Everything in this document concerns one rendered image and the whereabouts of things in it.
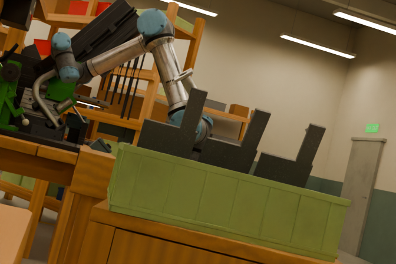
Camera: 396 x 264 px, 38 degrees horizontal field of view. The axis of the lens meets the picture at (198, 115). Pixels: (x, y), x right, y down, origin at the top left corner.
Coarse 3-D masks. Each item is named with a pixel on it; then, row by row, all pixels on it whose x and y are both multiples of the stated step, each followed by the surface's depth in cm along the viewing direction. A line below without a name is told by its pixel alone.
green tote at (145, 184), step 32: (128, 160) 145; (160, 160) 146; (192, 160) 147; (128, 192) 145; (160, 192) 146; (192, 192) 147; (224, 192) 149; (256, 192) 150; (288, 192) 151; (192, 224) 147; (224, 224) 148; (256, 224) 150; (288, 224) 151; (320, 224) 153; (320, 256) 152
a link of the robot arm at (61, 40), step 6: (54, 36) 229; (60, 36) 230; (66, 36) 230; (54, 42) 228; (60, 42) 229; (66, 42) 229; (54, 48) 231; (60, 48) 229; (66, 48) 230; (54, 54) 232
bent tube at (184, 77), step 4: (184, 72) 159; (188, 72) 156; (192, 72) 156; (176, 76) 159; (180, 76) 157; (184, 76) 156; (188, 76) 157; (176, 80) 156; (180, 80) 157; (184, 80) 157; (188, 80) 157; (192, 80) 158; (184, 84) 157; (188, 84) 157; (192, 84) 158; (188, 88) 158; (188, 92) 158; (200, 116) 161; (200, 120) 161
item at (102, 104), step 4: (40, 88) 273; (44, 88) 273; (44, 92) 280; (76, 96) 276; (80, 96) 276; (84, 96) 276; (76, 100) 276; (80, 100) 276; (84, 100) 276; (88, 100) 277; (92, 100) 277; (96, 100) 277; (100, 100) 278; (88, 104) 285; (92, 104) 277; (96, 104) 277; (100, 104) 278; (104, 104) 278; (108, 104) 279
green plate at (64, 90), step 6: (54, 78) 263; (48, 84) 262; (54, 84) 262; (60, 84) 263; (66, 84) 263; (72, 84) 264; (48, 90) 261; (54, 90) 261; (60, 90) 262; (66, 90) 263; (72, 90) 263; (48, 96) 260; (54, 96) 261; (60, 96) 261; (66, 96) 262
